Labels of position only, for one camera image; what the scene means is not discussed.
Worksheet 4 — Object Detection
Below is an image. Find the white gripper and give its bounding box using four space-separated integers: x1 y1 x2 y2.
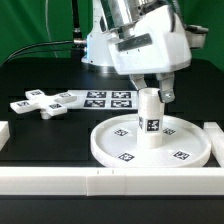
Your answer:
107 5 191 103

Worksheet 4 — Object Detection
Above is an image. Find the white round table top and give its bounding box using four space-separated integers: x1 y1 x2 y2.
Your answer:
90 114 211 168

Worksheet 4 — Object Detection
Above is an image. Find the white cross-shaped table base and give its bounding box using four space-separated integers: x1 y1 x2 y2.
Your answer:
10 89 77 120

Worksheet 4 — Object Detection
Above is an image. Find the white marker sheet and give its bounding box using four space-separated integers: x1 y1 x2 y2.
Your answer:
66 90 138 110

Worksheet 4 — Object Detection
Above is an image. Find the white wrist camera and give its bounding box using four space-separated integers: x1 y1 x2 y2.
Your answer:
185 25 209 49

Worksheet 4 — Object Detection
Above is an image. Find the white right rail block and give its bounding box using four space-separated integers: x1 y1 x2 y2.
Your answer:
204 122 224 168

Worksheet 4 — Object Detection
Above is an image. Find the white rail block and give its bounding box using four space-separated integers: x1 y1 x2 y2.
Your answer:
0 121 10 151
204 122 224 168

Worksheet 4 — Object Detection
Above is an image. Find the black upright cable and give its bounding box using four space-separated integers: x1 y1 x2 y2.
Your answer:
71 0 83 42

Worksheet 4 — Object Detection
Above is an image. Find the white front rail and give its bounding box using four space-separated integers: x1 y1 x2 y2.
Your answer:
0 167 224 196

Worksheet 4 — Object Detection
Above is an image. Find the white left rail block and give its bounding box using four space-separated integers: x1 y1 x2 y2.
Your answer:
0 121 10 151

